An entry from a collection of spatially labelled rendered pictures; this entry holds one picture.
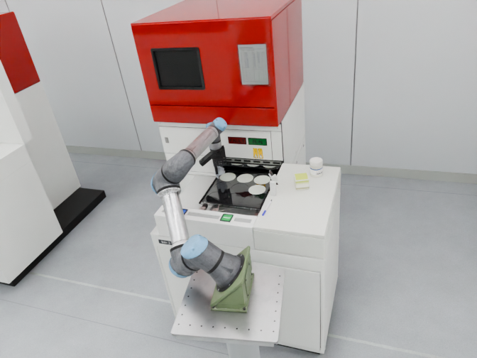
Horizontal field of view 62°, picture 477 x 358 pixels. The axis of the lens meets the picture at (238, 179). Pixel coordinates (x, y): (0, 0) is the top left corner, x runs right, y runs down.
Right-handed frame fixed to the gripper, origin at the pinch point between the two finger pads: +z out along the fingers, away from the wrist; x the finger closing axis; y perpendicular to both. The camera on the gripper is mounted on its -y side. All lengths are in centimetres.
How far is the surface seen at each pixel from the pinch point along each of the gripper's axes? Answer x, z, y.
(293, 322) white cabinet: -70, 61, 25
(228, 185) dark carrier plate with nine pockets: -10.1, 1.7, 5.7
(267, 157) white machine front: -1.8, -7.9, 32.3
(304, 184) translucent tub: -39, -9, 43
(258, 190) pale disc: -20.7, 1.6, 21.3
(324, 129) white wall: 121, 44, 116
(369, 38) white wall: 103, -40, 148
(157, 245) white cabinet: -32, 18, -41
